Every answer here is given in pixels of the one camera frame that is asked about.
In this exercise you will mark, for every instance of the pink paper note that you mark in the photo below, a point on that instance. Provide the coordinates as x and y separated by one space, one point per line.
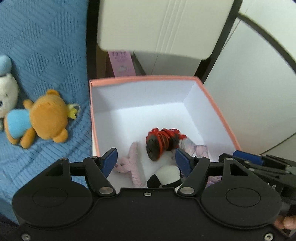
121 64

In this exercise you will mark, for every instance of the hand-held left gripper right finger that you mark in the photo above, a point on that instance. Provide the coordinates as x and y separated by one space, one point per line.
182 162

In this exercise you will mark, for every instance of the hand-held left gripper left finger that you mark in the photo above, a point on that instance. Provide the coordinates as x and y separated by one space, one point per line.
108 162

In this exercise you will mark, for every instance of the person's right hand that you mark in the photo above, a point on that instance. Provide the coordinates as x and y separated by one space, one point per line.
288 223

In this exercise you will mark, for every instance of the red and black doll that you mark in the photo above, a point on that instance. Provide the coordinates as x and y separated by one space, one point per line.
153 148

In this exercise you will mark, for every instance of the pink cardboard box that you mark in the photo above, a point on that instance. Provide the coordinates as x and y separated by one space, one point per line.
138 102

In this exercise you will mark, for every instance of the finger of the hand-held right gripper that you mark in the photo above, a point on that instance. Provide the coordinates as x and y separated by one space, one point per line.
247 157
266 170

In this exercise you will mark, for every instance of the brown bear plush toy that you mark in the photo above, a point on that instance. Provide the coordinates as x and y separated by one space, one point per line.
48 115

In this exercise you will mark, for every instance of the white cabinet with black trim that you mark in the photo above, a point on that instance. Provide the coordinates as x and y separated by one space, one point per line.
161 23

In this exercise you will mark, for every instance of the pink plush toy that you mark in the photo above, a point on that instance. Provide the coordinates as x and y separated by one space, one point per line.
135 162

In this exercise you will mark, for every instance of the blue textured seat cover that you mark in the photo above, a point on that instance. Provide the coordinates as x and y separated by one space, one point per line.
46 46

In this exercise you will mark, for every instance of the panda plush toy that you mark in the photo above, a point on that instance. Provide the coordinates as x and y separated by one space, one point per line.
166 173

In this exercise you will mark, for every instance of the purple sheer scrunchie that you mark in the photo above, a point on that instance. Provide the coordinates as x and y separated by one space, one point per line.
198 149

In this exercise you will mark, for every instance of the white duck plush toy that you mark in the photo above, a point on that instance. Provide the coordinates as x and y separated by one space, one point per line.
8 90

